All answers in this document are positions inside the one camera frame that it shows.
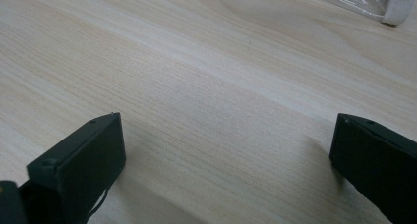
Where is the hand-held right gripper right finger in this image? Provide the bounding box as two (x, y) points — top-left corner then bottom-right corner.
(328, 112), (417, 224)

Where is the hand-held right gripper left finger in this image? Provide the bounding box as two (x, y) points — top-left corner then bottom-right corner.
(19, 111), (127, 224)

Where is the transparent plastic bag white trim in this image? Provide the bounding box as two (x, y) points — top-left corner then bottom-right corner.
(291, 0), (417, 27)

